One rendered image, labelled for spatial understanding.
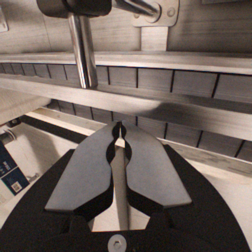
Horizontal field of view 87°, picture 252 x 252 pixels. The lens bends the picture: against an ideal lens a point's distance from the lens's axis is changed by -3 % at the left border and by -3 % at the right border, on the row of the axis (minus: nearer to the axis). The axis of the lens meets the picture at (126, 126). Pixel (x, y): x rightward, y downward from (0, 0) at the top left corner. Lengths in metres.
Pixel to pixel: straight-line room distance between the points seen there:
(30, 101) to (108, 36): 0.15
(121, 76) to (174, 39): 0.08
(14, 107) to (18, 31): 0.20
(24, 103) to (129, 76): 0.16
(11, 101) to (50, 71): 0.07
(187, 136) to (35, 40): 0.33
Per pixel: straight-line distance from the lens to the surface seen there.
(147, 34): 0.21
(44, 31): 0.33
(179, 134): 0.17
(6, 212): 0.43
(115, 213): 0.43
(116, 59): 0.17
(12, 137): 0.59
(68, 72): 0.23
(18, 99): 0.25
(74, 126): 0.21
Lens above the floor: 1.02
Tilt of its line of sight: 48 degrees down
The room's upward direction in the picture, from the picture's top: 136 degrees counter-clockwise
